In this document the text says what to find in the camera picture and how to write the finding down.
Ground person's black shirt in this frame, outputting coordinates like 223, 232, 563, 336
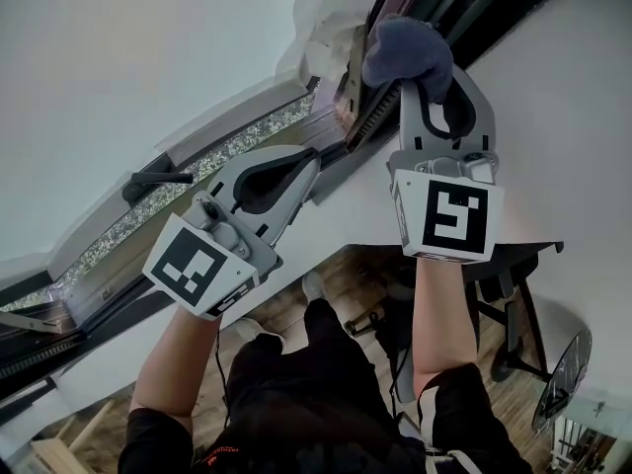
118, 362, 535, 474

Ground person's right forearm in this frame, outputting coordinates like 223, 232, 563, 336
411, 257, 480, 397

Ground window sash with glass pane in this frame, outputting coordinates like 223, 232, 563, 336
0, 0, 327, 285

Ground person's left white shoe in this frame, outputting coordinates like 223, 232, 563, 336
235, 315, 288, 351

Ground black window handle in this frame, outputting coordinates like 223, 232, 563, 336
121, 170, 196, 202

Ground black desk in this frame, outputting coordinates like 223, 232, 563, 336
462, 239, 566, 380

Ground person's white shoe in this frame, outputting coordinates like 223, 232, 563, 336
301, 270, 327, 302
235, 315, 288, 351

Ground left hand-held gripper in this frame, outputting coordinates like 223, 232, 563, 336
141, 144, 322, 321

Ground person's left forearm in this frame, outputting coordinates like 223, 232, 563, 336
130, 308, 221, 420

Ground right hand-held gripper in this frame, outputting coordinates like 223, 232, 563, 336
385, 63, 507, 265

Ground thin black cable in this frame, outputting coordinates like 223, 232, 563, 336
389, 342, 414, 415
213, 324, 234, 430

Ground light wooden plank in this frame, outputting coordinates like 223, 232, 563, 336
31, 397, 120, 474

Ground white curtain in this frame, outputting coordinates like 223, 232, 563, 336
299, 9, 367, 82

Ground person's black trousers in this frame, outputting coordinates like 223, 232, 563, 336
224, 297, 397, 443

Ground dark window frame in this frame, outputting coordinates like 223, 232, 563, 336
0, 0, 559, 414

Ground person's right white shoe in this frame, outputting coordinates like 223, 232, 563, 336
301, 270, 327, 302

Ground dark blue cloth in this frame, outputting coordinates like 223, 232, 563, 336
362, 14, 454, 106

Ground round dark glass disc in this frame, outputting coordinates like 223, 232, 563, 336
531, 328, 594, 432

